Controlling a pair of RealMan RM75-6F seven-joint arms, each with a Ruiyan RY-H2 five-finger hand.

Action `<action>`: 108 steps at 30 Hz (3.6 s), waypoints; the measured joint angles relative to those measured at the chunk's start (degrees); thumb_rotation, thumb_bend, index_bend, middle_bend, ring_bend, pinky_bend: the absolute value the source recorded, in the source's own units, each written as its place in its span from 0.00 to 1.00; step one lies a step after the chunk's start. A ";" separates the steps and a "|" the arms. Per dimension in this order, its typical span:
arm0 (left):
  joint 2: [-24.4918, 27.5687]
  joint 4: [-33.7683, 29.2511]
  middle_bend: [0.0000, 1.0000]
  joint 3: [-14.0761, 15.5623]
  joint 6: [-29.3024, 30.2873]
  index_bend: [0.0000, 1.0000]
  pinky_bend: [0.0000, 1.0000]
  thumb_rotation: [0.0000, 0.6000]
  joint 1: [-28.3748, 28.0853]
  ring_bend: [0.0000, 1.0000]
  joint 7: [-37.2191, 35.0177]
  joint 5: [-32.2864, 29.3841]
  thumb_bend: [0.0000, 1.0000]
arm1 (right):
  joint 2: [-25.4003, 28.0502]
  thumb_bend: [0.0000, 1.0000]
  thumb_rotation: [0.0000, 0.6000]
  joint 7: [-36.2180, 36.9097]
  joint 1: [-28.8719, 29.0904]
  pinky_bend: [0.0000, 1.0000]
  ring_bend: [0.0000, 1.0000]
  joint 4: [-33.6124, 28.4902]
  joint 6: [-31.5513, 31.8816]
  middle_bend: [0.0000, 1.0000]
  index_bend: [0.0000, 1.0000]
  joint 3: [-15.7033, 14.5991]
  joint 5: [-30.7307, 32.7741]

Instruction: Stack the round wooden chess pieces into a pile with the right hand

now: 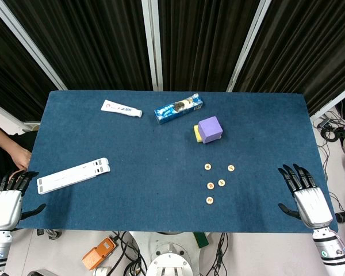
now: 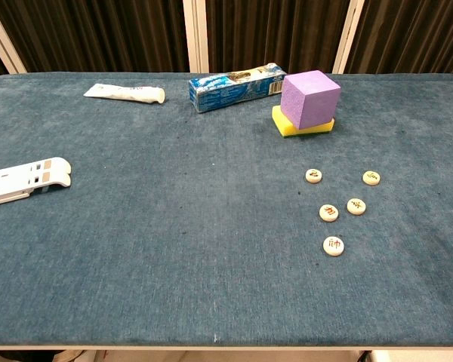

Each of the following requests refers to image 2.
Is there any white wide frame post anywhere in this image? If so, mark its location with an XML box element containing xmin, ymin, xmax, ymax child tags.
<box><xmin>182</xmin><ymin>0</ymin><xmax>211</xmax><ymax>74</ymax></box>

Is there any blue table cloth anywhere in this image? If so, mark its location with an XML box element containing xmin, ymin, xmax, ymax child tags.
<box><xmin>0</xmin><ymin>71</ymin><xmax>453</xmax><ymax>348</ymax></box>

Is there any white toothpaste tube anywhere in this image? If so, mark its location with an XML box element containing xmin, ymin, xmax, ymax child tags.
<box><xmin>83</xmin><ymin>83</ymin><xmax>166</xmax><ymax>105</ymax></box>

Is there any white slanted frame post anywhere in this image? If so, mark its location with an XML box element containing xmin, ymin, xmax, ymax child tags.
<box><xmin>331</xmin><ymin>0</ymin><xmax>365</xmax><ymax>75</ymax></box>
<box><xmin>0</xmin><ymin>0</ymin><xmax>28</xmax><ymax>75</ymax></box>

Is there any purple foam cube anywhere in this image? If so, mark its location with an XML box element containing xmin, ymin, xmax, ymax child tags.
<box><xmin>279</xmin><ymin>69</ymin><xmax>342</xmax><ymax>130</ymax></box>

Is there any dark brown curtain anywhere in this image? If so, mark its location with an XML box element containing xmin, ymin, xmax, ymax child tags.
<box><xmin>0</xmin><ymin>0</ymin><xmax>453</xmax><ymax>86</ymax></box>

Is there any white plastic folding stand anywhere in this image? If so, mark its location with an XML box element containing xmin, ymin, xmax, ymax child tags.
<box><xmin>0</xmin><ymin>156</ymin><xmax>72</xmax><ymax>209</ymax></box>

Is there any blue toothpaste box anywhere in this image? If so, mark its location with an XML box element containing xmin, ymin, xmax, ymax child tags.
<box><xmin>188</xmin><ymin>62</ymin><xmax>288</xmax><ymax>114</ymax></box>

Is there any yellow green sponge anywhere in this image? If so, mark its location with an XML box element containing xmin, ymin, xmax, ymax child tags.
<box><xmin>271</xmin><ymin>105</ymin><xmax>336</xmax><ymax>140</ymax></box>

